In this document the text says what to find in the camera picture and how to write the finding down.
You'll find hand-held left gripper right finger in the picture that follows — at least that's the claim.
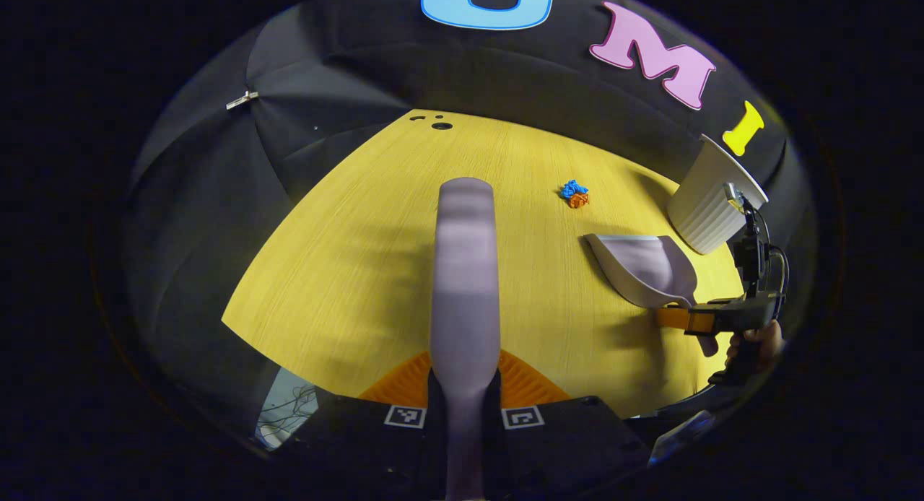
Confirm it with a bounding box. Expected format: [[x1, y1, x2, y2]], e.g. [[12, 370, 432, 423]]
[[480, 349, 650, 501]]

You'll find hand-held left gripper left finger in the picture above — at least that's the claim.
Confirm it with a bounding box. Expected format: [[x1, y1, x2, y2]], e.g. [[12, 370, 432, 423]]
[[289, 349, 448, 498]]

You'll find pink dustpan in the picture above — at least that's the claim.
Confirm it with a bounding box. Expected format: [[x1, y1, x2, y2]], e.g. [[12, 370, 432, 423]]
[[584, 234, 699, 310]]

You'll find white ribbed garbage bin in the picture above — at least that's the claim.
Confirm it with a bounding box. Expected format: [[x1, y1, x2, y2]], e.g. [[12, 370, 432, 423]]
[[667, 134, 770, 256]]

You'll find small pink broom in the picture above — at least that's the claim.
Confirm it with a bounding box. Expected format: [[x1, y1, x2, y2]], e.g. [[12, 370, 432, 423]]
[[430, 177, 503, 501]]

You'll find black backdrop cloth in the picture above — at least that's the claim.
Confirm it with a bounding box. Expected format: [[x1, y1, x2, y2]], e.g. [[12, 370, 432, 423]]
[[126, 0, 816, 444]]

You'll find tangle of thin cables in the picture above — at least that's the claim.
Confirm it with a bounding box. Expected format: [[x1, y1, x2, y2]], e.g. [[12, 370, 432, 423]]
[[258, 384, 319, 444]]

